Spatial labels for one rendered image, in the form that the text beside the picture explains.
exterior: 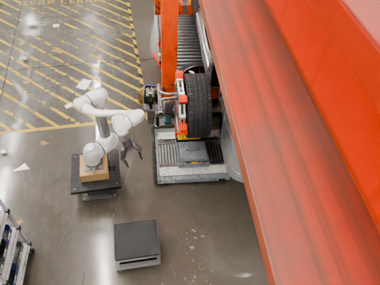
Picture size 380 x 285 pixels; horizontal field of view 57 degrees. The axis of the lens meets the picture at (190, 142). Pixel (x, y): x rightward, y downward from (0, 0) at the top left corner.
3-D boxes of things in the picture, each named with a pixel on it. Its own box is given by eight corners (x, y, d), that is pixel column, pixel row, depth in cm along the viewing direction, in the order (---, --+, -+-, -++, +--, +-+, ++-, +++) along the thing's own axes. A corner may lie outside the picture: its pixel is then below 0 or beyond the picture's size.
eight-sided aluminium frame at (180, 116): (184, 143, 360) (186, 105, 319) (177, 143, 359) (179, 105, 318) (179, 107, 395) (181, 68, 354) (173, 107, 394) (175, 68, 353)
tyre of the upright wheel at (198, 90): (212, 72, 322) (202, 73, 386) (187, 73, 319) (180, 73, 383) (213, 142, 334) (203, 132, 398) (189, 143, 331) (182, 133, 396)
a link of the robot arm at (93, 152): (81, 160, 354) (77, 146, 337) (96, 150, 363) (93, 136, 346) (91, 169, 347) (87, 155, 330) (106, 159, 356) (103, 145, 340)
